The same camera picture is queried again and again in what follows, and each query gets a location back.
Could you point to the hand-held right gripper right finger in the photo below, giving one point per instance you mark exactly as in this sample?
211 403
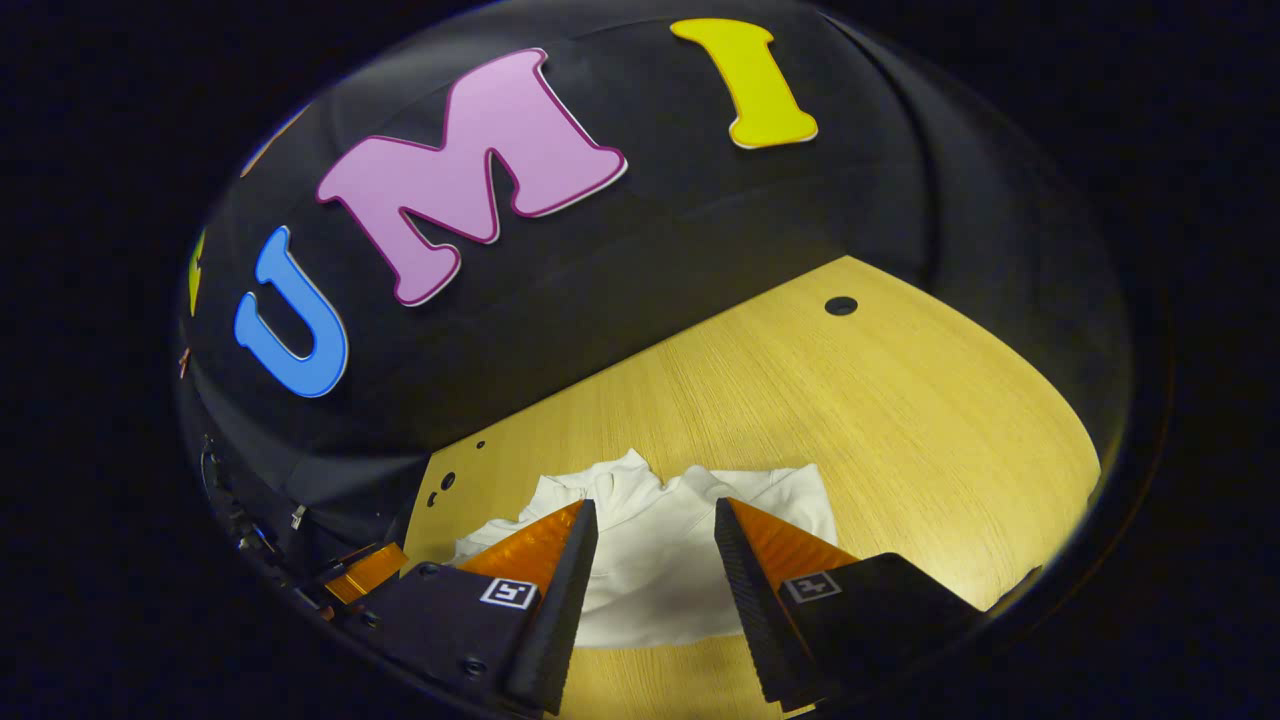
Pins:
752 600

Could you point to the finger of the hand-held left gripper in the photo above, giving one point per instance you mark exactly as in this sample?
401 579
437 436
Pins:
365 572

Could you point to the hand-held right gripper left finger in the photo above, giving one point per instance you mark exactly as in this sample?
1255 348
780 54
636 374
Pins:
560 610

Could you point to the cream white sweatshirt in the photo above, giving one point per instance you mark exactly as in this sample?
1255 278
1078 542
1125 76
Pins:
650 570

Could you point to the white spring clip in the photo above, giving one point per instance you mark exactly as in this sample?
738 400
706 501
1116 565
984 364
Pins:
297 516

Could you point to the orange spring clip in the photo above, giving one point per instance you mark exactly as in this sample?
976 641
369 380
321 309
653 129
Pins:
184 362

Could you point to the black backdrop cloth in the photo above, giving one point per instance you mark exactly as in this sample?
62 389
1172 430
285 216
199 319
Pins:
650 230

